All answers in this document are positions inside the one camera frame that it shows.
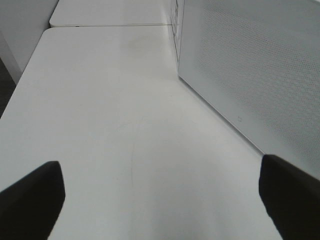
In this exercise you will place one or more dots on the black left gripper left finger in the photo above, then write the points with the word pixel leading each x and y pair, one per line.
pixel 30 207

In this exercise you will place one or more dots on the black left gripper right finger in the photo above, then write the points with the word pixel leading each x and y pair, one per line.
pixel 291 198

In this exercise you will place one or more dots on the white microwave door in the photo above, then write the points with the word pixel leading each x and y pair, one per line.
pixel 257 62

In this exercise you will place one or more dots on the white microwave oven body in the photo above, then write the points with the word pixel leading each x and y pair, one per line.
pixel 173 12

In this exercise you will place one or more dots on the white adjacent table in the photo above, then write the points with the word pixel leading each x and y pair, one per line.
pixel 109 13

